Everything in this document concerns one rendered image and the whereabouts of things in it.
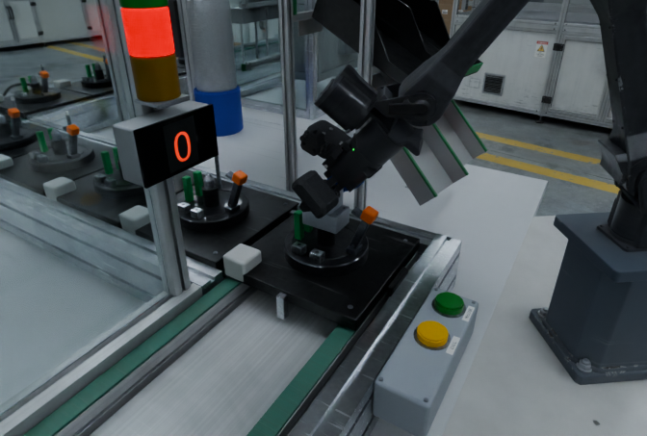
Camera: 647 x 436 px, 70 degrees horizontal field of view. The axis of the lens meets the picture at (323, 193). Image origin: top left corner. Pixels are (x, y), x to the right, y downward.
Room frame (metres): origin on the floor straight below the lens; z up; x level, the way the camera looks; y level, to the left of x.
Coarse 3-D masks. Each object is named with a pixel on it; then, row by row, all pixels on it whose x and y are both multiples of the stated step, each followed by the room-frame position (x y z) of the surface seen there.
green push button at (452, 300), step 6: (444, 294) 0.53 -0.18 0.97; (450, 294) 0.53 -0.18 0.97; (438, 300) 0.52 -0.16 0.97; (444, 300) 0.52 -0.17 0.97; (450, 300) 0.52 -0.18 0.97; (456, 300) 0.52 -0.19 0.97; (462, 300) 0.52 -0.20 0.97; (438, 306) 0.51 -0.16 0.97; (444, 306) 0.50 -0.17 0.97; (450, 306) 0.50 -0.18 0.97; (456, 306) 0.50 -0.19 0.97; (462, 306) 0.51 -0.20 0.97; (444, 312) 0.50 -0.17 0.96; (450, 312) 0.50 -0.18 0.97; (456, 312) 0.50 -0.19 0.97
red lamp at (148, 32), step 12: (132, 12) 0.52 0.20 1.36; (144, 12) 0.52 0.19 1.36; (156, 12) 0.52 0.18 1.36; (168, 12) 0.55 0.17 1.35; (132, 24) 0.52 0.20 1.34; (144, 24) 0.52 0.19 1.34; (156, 24) 0.52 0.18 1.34; (168, 24) 0.54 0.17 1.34; (132, 36) 0.52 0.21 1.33; (144, 36) 0.52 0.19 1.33; (156, 36) 0.52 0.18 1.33; (168, 36) 0.54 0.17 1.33; (132, 48) 0.52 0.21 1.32; (144, 48) 0.52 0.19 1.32; (156, 48) 0.52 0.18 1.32; (168, 48) 0.53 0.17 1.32
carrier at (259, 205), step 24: (216, 168) 0.84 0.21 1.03; (192, 192) 0.79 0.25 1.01; (216, 192) 0.77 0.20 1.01; (264, 192) 0.86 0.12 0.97; (192, 216) 0.72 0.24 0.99; (216, 216) 0.73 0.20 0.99; (240, 216) 0.74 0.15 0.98; (264, 216) 0.76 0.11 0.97; (288, 216) 0.78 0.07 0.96; (192, 240) 0.68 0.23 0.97; (216, 240) 0.68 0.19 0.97; (240, 240) 0.68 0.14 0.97; (216, 264) 0.61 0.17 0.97
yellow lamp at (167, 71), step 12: (132, 60) 0.52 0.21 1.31; (144, 60) 0.52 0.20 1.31; (156, 60) 0.52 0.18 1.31; (168, 60) 0.53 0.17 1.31; (144, 72) 0.52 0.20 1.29; (156, 72) 0.52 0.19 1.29; (168, 72) 0.53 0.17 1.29; (144, 84) 0.52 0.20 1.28; (156, 84) 0.52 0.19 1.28; (168, 84) 0.53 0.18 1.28; (144, 96) 0.52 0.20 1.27; (156, 96) 0.52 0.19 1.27; (168, 96) 0.52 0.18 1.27
